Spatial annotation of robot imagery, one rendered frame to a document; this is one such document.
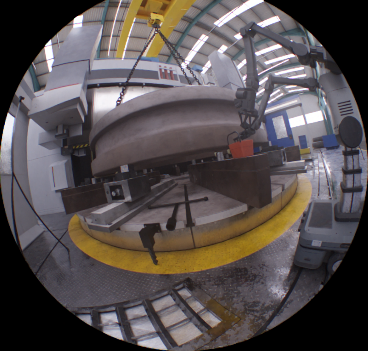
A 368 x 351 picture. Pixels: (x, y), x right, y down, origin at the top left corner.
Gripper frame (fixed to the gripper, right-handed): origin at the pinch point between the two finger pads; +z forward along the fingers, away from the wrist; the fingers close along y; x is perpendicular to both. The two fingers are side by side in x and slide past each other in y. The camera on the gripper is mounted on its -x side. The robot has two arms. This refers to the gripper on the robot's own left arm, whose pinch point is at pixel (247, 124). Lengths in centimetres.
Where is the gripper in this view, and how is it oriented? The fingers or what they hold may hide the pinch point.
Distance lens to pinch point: 79.5
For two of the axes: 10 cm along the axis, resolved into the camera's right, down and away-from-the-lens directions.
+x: 5.2, 4.2, -7.4
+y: -8.5, 1.7, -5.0
